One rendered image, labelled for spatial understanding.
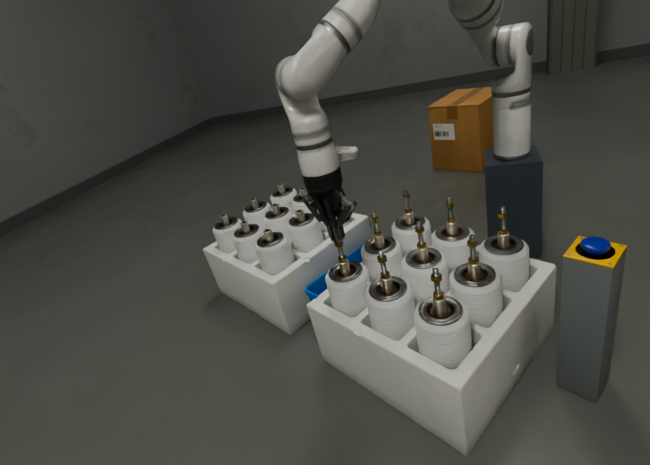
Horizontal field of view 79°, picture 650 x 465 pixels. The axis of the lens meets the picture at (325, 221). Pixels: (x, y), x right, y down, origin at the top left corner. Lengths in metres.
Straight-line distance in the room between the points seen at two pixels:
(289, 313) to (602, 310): 0.70
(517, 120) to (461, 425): 0.74
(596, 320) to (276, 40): 3.72
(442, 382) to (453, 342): 0.07
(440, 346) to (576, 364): 0.28
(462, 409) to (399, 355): 0.13
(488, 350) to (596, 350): 0.19
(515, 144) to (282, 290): 0.72
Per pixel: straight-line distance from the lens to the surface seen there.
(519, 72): 1.11
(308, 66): 0.68
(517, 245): 0.89
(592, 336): 0.84
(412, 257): 0.87
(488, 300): 0.80
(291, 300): 1.09
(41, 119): 3.49
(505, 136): 1.16
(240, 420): 1.01
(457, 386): 0.72
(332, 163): 0.73
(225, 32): 4.39
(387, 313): 0.77
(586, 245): 0.76
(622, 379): 1.01
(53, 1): 3.84
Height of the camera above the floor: 0.74
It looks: 26 degrees down
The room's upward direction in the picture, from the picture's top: 14 degrees counter-clockwise
